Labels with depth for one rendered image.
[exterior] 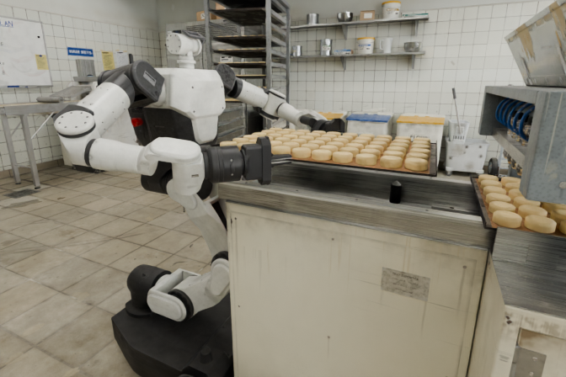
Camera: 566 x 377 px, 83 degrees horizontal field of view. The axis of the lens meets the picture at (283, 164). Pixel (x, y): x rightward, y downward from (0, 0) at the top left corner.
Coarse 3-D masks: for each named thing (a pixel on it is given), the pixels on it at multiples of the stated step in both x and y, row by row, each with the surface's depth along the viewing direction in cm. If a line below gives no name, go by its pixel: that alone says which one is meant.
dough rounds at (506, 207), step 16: (480, 176) 95; (480, 192) 87; (496, 192) 82; (512, 192) 81; (496, 208) 72; (512, 208) 71; (528, 208) 71; (544, 208) 74; (560, 208) 71; (496, 224) 67; (512, 224) 65; (528, 224) 65; (544, 224) 63; (560, 224) 64
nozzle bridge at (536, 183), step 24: (504, 96) 73; (528, 96) 53; (552, 96) 44; (480, 120) 108; (552, 120) 44; (504, 144) 85; (528, 144) 50; (552, 144) 45; (528, 168) 48; (552, 168) 46; (528, 192) 48; (552, 192) 46
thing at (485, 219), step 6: (474, 180) 97; (474, 186) 88; (474, 192) 86; (480, 198) 83; (480, 204) 75; (480, 210) 73; (486, 210) 74; (486, 216) 71; (486, 222) 65; (486, 228) 66; (492, 228) 65
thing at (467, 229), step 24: (240, 192) 96; (264, 192) 92; (288, 192) 89; (312, 192) 88; (336, 216) 84; (360, 216) 81; (384, 216) 78; (408, 216) 76; (432, 216) 74; (456, 216) 72; (480, 216) 72; (456, 240) 73; (480, 240) 70
